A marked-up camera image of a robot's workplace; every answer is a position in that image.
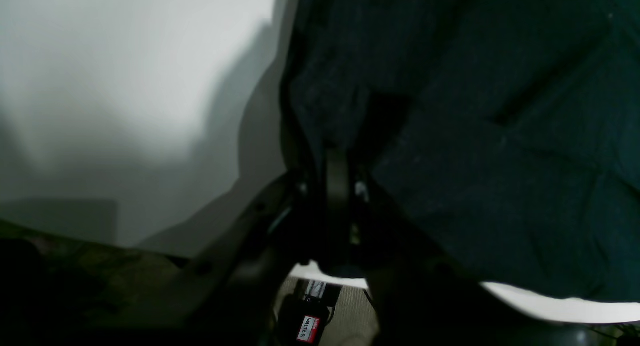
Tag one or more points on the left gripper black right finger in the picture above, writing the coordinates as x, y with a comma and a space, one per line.
420, 294

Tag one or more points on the black T-shirt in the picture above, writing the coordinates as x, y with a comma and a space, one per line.
507, 130

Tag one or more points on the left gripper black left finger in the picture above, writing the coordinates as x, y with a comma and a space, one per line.
225, 295

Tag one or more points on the black box with name tag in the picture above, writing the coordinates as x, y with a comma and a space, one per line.
301, 321

